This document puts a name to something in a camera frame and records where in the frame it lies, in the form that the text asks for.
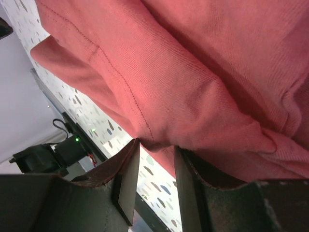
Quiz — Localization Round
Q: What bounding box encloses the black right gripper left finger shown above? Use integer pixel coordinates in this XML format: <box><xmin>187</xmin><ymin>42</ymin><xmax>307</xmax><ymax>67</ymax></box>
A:
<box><xmin>0</xmin><ymin>138</ymin><xmax>140</xmax><ymax>232</ymax></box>

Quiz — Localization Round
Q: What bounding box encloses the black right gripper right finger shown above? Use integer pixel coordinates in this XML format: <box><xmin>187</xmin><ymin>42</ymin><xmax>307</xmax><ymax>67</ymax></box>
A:
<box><xmin>174</xmin><ymin>147</ymin><xmax>309</xmax><ymax>232</ymax></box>

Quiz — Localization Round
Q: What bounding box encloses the pink t shirt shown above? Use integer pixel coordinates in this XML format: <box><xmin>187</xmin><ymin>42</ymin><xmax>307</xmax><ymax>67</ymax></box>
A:
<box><xmin>31</xmin><ymin>0</ymin><xmax>309</xmax><ymax>181</ymax></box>

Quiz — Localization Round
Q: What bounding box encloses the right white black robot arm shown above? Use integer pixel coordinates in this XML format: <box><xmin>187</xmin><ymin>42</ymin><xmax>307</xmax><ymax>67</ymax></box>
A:
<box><xmin>0</xmin><ymin>136</ymin><xmax>309</xmax><ymax>232</ymax></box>

